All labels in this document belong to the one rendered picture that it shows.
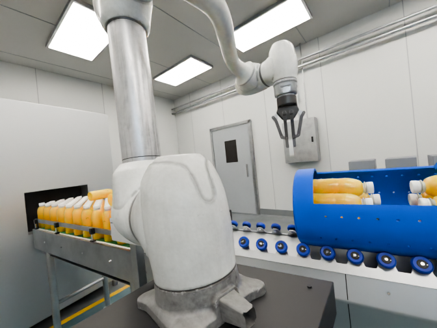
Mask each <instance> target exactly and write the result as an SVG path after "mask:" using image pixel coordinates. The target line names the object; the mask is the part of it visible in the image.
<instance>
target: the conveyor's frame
mask: <svg viewBox="0 0 437 328"><path fill-rule="evenodd" d="M33 239H34V248H35V249H38V250H41V251H40V253H43V254H45V255H46V261H47V273H48V279H49V291H50V298H51V309H52V317H53V328H62V326H61V320H60V308H59V304H61V303H63V302H64V301H66V300H68V299H70V298H71V297H73V296H75V295H77V294H79V293H81V292H83V291H85V290H86V289H88V288H90V287H91V286H93V285H95V284H97V283H99V282H101V281H103V293H104V300H105V307H107V306H109V305H111V300H110V293H109V281H108V278H110V279H113V280H116V281H118V282H121V283H124V284H126V285H129V286H130V289H131V292H133V291H135V288H134V282H133V270H132V263H131V251H130V247H124V246H121V245H115V244H112V243H105V242H102V241H95V242H93V243H92V242H90V240H91V239H87V238H82V237H78V236H72V235H69V234H63V233H60V234H55V232H54V231H50V230H44V229H41V228H39V229H36V230H35V229H33ZM54 258H57V259H59V260H62V261H64V262H67V263H69V264H73V265H75V266H78V267H81V268H83V269H86V270H89V271H92V272H94V273H97V274H99V275H102V277H101V278H99V279H98V280H95V281H94V282H91V283H90V284H88V285H86V286H84V287H82V288H80V289H78V290H77V291H75V292H73V293H71V294H69V295H67V296H66V297H63V298H62V299H59V296H58V290H57V278H56V271H55V259H54ZM144 259H145V266H146V278H147V283H149V282H150V281H152V280H153V272H152V267H151V264H150V260H149V258H148V257H147V256H146V254H145V252H144ZM105 307H104V308H105Z"/></svg>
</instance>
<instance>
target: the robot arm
mask: <svg viewBox="0 0 437 328"><path fill-rule="evenodd" d="M152 1H153V0H92V2H93V7H94V11H95V13H96V16H97V19H98V20H99V22H100V23H101V26H102V27H103V30H104V31H105V32H106V33H107V34H108V41H109V51H110V58H111V69H112V75H113V86H114V97H115V103H116V114H117V121H118V131H119V138H120V148H121V155H122V164H121V165H119V166H118V167H117V169H116V170H115V171H114V173H113V199H112V206H111V219H112V222H113V225H114V227H115V228H116V229H117V231H118V232H119V233H120V234H121V235H122V236H123V237H125V238H126V239H127V240H129V241H130V242H132V243H134V244H136V245H140V246H141V247H142V248H143V250H144V252H145V253H146V256H147V257H148V258H149V260H150V264H151V267H152V272H153V279H154V289H152V290H150V291H148V292H145V293H143V294H142V295H140V296H139V297H138V299H137V305H138V308H139V309H141V310H144V311H146V312H147V313H148V314H149V315H150V316H151V318H152V319H153V320H154V322H155V323H156V324H157V325H158V326H159V327H160V328H219V327H220V326H221V325H222V324H223V323H225V322H226V323H230V324H232V325H235V326H238V327H241V328H251V326H253V324H255V320H256V319H255V318H256V311H255V308H254V307H253V305H252V304H251V303H250V302H251V301H253V300H255V299H257V298H259V297H261V296H263V295H264V294H265V292H266V291H265V284H264V282H263V281H261V280H259V279H253V278H250V277H246V276H244V275H242V274H240V273H239V272H238V268H237V264H236V261H235V249H234V239H233V229H232V221H231V217H230V210H229V206H228V201H227V198H226V193H225V190H224V186H223V184H222V181H221V179H220V177H219V174H218V173H217V171H216V170H215V168H214V166H213V165H212V163H211V162H210V161H209V160H208V159H206V158H205V157H204V156H203V155H201V154H178V155H171V156H161V148H160V142H159V133H158V127H157V117H156V112H155V102H154V97H153V87H152V77H151V71H150V62H149V56H148V46H147V40H146V39H147V37H148V35H149V33H150V25H151V18H152V8H153V3H152ZM184 1H186V2H188V3H189V4H191V5H193V6H194V7H196V8H198V9H199V10H201V11H202V12H203V13H204V14H206V15H207V17H208V18H209V19H210V20H211V22H212V24H213V26H214V28H215V32H216V35H217V38H218V42H219V45H220V48H221V52H222V55H223V57H224V61H225V63H226V66H227V67H228V69H229V70H230V72H231V73H232V74H233V75H234V76H235V77H236V80H235V89H236V91H237V92H238V93H239V94H240V95H243V96H249V95H253V94H257V93H259V92H261V91H263V90H265V89H267V88H269V87H271V86H273V88H274V97H275V98H276V99H277V100H276V101H277V112H276V114H275V115H274V116H272V120H273V121H274V122H275V124H276V127H277V130H278V133H279V135H280V138H281V139H284V140H285V145H286V148H289V155H290V157H293V156H294V151H293V147H296V138H297V137H299V136H300V132H301V127H302V119H303V116H304V115H305V113H306V112H305V111H301V110H299V108H298V106H297V96H296V95H297V92H298V91H297V73H298V63H297V56H296V52H295V48H294V46H293V44H292V43H291V42H290V41H288V40H280V41H277V42H275V43H274V44H273V45H272V47H271V49H270V51H269V57H268V58H267V60H266V61H265V62H263V63H261V64H259V63H254V62H250V61H248V62H246V63H243V62H242V61H240V60H239V58H238V55H237V48H236V43H235V35H234V30H233V22H232V17H231V14H230V11H229V8H228V6H227V4H226V2H225V0H184ZM297 113H298V115H299V117H300V118H299V122H298V130H297V134H296V135H295V125H294V118H295V117H296V115H297ZM278 116H279V117H280V118H281V119H282V120H283V121H284V132H285V136H283V134H282V131H281V129H280V126H279V123H278V121H277V120H278ZM287 120H290V123H291V135H292V139H288V131H287Z"/></svg>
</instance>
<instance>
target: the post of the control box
mask: <svg viewBox="0 0 437 328"><path fill-rule="evenodd" d="M130 251H131V263H132V270H133V282H134V288H135V290H136V289H138V288H140V287H141V286H144V285H145V284H147V278H146V266H145V259H144V250H143V248H142V247H141V246H139V245H133V244H130Z"/></svg>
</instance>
